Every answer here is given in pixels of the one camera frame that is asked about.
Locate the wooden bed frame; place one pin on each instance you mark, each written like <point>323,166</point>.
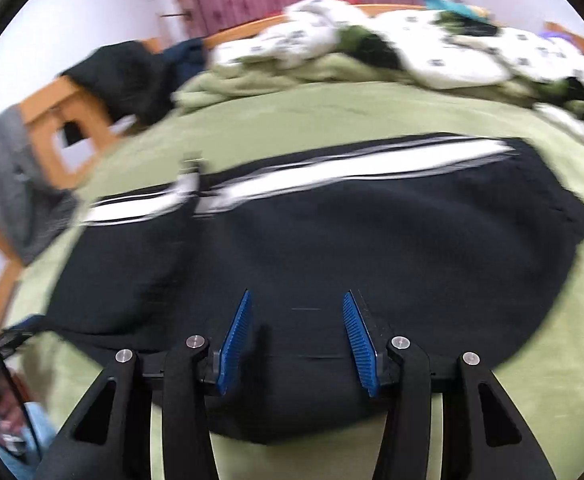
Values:
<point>47,110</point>

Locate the grey denim jeans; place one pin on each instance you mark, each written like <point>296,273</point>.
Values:
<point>33,212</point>

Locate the green bed sheet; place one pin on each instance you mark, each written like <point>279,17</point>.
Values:
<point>545,379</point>

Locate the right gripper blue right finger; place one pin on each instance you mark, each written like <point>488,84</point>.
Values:
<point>366,341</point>

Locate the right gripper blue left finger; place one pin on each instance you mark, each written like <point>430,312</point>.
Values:
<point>227,353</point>

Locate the teal item on bed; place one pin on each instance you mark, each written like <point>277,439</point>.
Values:
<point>462,9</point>

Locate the purple item by headboard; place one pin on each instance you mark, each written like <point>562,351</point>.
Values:
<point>555,34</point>

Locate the dark clothes on footboard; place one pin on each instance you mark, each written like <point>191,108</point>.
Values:
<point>130,80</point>

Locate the white patterned duvet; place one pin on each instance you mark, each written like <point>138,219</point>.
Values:
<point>333,41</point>

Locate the person's hand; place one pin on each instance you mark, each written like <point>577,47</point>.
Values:
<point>12,420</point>

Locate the black pants with white stripe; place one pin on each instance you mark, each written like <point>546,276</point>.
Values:
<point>458,243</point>

